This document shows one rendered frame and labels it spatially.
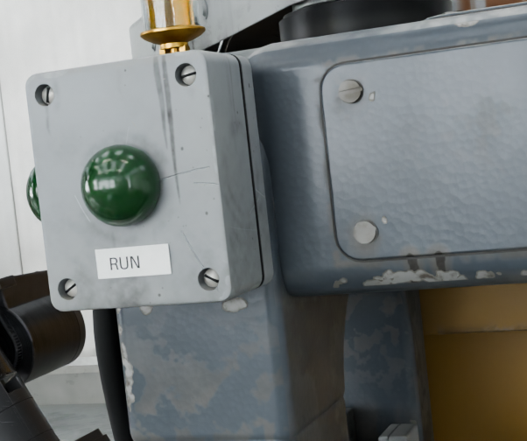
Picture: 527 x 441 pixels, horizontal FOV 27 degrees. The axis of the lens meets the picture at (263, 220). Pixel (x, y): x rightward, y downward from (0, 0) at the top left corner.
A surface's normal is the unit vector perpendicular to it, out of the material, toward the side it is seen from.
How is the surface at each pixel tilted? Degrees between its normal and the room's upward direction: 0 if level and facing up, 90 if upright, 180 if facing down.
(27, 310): 41
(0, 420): 69
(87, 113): 90
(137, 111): 90
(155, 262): 90
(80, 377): 90
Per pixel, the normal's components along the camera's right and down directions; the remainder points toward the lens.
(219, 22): -0.95, 0.12
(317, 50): -0.35, -0.48
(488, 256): -0.32, 0.28
